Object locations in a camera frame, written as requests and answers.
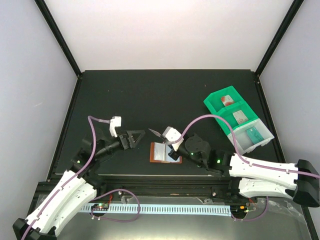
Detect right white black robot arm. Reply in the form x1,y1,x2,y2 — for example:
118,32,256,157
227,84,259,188
162,132,320,208

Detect left black frame post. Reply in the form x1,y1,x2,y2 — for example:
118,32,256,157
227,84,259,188
34,0,82,77

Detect red white card in bin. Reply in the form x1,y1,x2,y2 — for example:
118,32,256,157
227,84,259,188
220,95,235,107

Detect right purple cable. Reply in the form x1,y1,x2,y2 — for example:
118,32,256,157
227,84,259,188
179,114,320,179

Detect circuit board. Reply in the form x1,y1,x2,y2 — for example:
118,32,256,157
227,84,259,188
230,205,254,215
91,203,109,212

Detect black frame post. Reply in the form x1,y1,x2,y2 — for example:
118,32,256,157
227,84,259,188
254,0,304,77
34,0,82,77

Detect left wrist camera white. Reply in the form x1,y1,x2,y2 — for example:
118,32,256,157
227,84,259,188
109,116,122,138

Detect right black frame post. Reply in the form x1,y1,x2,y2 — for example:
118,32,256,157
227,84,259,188
254,0,304,77

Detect brown leather card holder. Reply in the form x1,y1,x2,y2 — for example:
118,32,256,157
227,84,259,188
149,142,182,164

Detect green plastic bin middle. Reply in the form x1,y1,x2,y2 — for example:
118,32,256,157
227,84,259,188
217,100,258,131

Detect purple cable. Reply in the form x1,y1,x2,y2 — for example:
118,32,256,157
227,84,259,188
179,114,320,179
20,115,112,240

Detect right circuit board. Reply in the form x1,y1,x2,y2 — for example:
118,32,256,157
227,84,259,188
230,205,254,215

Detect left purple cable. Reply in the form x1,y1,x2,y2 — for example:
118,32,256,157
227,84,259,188
20,115,112,240

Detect left circuit board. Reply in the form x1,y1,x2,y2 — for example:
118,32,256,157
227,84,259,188
91,203,109,212

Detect white card in middle bin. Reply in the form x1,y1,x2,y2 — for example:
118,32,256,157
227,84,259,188
232,110,249,125

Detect green plastic bin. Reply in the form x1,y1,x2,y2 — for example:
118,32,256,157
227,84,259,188
203,85,244,115
217,100,258,131

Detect white pink patterned card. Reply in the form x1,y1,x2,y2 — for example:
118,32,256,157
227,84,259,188
148,128,166,140

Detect black aluminium rail base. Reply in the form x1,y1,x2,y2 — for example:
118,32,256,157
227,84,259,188
37,174,258,201

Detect teal VIP credit card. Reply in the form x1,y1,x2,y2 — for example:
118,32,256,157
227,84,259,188
245,127,264,145

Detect white slotted cable duct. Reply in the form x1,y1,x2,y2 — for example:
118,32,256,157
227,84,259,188
79,203,232,217

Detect green plastic bin far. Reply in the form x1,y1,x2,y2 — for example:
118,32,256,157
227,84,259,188
203,85,244,115

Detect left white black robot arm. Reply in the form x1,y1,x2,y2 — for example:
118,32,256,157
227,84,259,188
12,129,145,240

